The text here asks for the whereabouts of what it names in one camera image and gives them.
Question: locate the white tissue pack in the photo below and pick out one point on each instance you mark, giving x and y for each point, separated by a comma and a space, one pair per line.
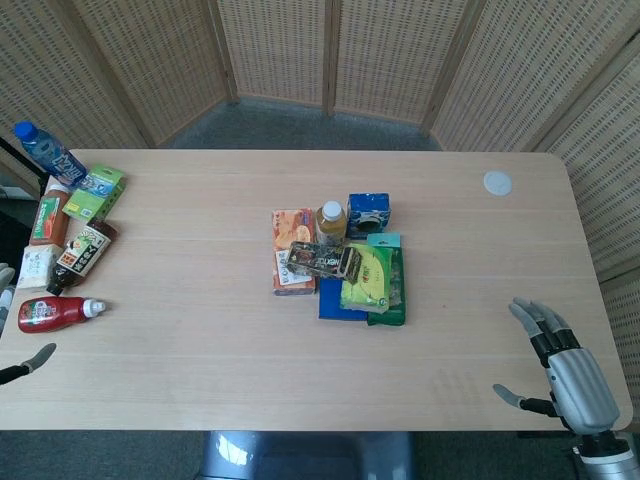
37, 267

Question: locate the dark candy bar pack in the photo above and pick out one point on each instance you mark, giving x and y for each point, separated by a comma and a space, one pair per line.
326, 260

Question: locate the dark green snack bag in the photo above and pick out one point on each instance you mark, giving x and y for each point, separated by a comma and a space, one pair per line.
397, 295

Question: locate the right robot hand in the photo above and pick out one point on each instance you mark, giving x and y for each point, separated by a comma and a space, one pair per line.
575, 372

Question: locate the blue water bottle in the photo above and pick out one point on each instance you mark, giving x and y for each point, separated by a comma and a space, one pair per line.
47, 152

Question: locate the yellow tea bottle white cap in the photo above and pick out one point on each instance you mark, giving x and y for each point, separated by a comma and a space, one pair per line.
331, 225

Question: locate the blue cookie box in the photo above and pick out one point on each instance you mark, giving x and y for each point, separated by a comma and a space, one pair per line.
369, 216

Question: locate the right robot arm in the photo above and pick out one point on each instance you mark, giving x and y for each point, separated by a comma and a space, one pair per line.
607, 456

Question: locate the yellow-green tissue pack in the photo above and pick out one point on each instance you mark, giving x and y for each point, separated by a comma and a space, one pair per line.
369, 281

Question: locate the green blister pack box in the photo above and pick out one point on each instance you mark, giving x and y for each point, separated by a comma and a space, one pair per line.
96, 192

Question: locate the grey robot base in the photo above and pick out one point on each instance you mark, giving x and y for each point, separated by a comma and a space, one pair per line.
307, 457

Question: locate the plain blue packet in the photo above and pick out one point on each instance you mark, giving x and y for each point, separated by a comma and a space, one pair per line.
332, 302

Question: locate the red ketchup bottle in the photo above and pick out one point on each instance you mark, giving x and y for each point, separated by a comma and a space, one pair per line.
55, 312

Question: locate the orange sauce bottle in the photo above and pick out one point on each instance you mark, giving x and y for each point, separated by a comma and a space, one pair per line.
48, 217

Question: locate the orange cracker box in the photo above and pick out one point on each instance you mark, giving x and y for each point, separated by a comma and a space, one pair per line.
292, 240

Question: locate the bamboo folding screen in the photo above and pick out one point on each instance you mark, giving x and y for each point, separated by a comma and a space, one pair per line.
320, 65

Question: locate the dark soy sauce bottle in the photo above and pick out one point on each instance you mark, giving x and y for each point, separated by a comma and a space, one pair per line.
82, 255

